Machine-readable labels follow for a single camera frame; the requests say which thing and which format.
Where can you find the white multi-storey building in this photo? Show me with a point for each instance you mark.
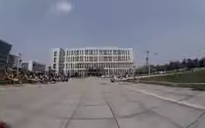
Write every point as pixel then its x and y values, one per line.
pixel 96 60

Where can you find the group of parked vehicles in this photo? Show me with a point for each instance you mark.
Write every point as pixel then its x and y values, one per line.
pixel 123 79

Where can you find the grey concrete paved plaza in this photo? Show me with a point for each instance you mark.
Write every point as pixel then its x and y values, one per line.
pixel 90 103

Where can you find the lamp pole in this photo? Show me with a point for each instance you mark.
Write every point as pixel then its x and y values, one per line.
pixel 147 63

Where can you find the row of parked bicycles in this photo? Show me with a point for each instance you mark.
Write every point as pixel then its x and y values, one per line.
pixel 33 78

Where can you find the low grey buildings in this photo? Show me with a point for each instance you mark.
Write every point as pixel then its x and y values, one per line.
pixel 30 66

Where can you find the row of trees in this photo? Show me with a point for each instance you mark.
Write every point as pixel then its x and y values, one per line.
pixel 186 63

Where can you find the grass area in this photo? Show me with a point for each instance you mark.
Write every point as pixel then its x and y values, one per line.
pixel 186 77

